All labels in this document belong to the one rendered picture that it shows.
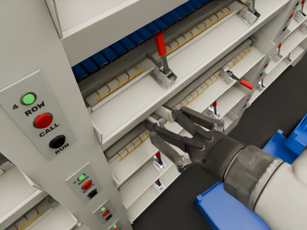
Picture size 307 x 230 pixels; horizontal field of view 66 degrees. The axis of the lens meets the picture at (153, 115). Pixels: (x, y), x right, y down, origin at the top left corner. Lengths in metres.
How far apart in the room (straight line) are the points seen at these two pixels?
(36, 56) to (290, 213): 0.33
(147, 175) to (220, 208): 0.43
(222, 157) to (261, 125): 0.93
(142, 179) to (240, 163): 0.40
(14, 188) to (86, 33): 0.23
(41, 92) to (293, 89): 1.44
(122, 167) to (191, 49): 0.29
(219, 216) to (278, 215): 0.70
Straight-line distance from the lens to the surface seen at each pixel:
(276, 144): 1.28
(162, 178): 0.93
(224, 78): 0.71
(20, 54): 0.21
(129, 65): 0.41
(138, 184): 0.72
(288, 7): 0.77
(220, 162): 0.40
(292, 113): 1.44
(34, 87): 0.23
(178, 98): 0.60
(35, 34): 0.21
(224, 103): 0.91
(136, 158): 0.55
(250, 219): 1.09
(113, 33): 0.26
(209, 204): 1.06
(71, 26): 0.23
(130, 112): 0.39
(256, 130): 1.29
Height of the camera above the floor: 1.01
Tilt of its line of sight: 55 degrees down
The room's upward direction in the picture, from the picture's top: straight up
